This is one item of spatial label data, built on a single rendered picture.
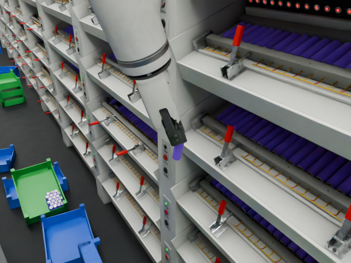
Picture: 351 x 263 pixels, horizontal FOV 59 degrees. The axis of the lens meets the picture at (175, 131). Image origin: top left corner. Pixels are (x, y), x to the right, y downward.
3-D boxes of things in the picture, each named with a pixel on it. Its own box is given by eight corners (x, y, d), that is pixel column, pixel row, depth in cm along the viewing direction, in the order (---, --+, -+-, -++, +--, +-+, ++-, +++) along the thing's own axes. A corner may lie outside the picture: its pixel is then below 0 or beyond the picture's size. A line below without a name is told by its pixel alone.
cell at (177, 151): (170, 156, 64) (174, 132, 60) (177, 153, 65) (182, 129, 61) (175, 162, 63) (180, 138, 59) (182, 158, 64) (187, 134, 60)
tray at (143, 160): (163, 191, 97) (153, 171, 92) (95, 120, 142) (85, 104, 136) (212, 154, 103) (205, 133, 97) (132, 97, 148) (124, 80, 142)
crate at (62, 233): (99, 260, 134) (97, 247, 130) (49, 277, 126) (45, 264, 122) (85, 215, 158) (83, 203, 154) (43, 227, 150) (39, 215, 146)
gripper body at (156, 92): (123, 51, 53) (145, 102, 60) (124, 83, 45) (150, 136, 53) (164, 37, 52) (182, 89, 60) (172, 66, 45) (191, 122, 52)
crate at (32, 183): (68, 210, 161) (67, 202, 155) (26, 225, 151) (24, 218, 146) (51, 166, 176) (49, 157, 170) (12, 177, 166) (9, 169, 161)
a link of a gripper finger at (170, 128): (152, 89, 50) (159, 97, 56) (166, 134, 49) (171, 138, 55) (159, 87, 50) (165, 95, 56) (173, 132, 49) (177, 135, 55)
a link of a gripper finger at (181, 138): (160, 119, 56) (171, 144, 60) (162, 130, 54) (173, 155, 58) (177, 114, 56) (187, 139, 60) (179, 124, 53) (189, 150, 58)
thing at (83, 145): (98, 179, 168) (86, 162, 160) (67, 134, 213) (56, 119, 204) (129, 157, 174) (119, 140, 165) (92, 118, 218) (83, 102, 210)
